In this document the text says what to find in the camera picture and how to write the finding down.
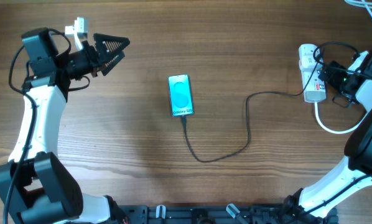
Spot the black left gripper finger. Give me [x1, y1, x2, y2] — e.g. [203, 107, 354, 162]
[100, 51, 125, 76]
[93, 33, 130, 61]

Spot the blue Galaxy smartphone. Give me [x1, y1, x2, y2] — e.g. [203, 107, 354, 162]
[168, 74, 194, 116]

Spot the black USB charging cable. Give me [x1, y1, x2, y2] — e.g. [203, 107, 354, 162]
[180, 48, 325, 164]

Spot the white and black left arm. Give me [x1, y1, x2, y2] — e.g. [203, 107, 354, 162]
[0, 27, 130, 223]

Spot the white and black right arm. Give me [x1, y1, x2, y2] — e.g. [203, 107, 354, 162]
[277, 51, 372, 223]

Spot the white USB charger plug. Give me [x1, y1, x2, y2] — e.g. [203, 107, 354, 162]
[299, 44, 322, 72]

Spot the white power strip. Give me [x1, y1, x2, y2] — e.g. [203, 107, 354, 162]
[300, 66, 326, 103]

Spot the white power strip cord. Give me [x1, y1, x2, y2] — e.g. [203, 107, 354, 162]
[314, 0, 372, 135]

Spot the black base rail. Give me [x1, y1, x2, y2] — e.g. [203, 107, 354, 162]
[111, 203, 339, 224]

